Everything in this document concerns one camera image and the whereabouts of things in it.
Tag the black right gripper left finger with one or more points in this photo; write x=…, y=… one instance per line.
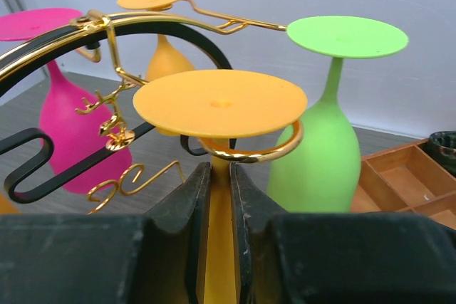
x=155, y=257

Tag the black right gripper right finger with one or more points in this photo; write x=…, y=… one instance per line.
x=287, y=257

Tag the green wine glass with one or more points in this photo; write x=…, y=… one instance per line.
x=322, y=173

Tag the pink plastic wine glass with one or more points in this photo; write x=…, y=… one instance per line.
x=75, y=136

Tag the orange wine glass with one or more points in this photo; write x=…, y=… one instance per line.
x=166, y=59
x=216, y=106
x=6, y=206

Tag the orange wooden divided tray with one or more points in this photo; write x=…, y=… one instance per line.
x=406, y=179

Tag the dark green patterned cloth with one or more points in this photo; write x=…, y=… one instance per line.
x=441, y=147

